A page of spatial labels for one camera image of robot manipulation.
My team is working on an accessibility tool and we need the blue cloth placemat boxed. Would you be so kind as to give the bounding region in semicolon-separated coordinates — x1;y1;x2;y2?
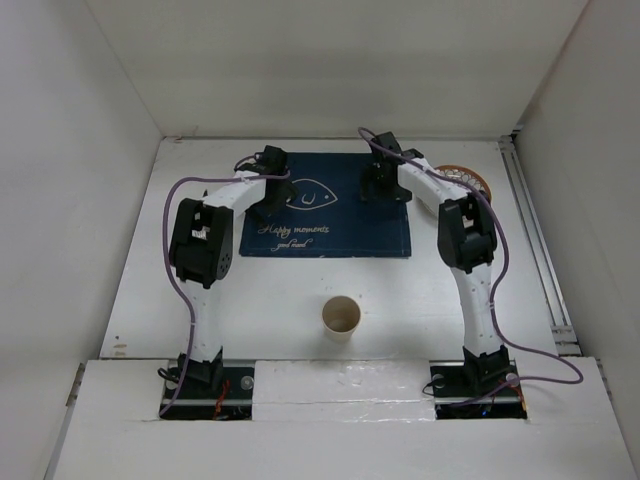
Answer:
239;152;412;258

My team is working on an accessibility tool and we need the floral ceramic plate orange rim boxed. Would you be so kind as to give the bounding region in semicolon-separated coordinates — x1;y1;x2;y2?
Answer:
417;164;492;216

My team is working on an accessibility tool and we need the beige paper cup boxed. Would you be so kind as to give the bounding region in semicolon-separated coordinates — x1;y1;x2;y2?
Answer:
321;296;361;343

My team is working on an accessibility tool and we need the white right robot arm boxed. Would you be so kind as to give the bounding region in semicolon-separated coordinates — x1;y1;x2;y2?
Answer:
358;127;510;396

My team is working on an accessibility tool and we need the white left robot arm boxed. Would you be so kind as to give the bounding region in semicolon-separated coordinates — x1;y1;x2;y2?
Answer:
162;145;297;397

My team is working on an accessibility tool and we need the white foam front board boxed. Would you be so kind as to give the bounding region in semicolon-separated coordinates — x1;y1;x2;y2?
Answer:
55;358;635;479

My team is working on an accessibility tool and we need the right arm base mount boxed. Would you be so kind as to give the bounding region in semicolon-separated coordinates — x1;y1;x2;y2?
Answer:
422;362;528;420

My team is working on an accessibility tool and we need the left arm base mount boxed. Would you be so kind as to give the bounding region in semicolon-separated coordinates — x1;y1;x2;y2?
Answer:
158;361;255;421

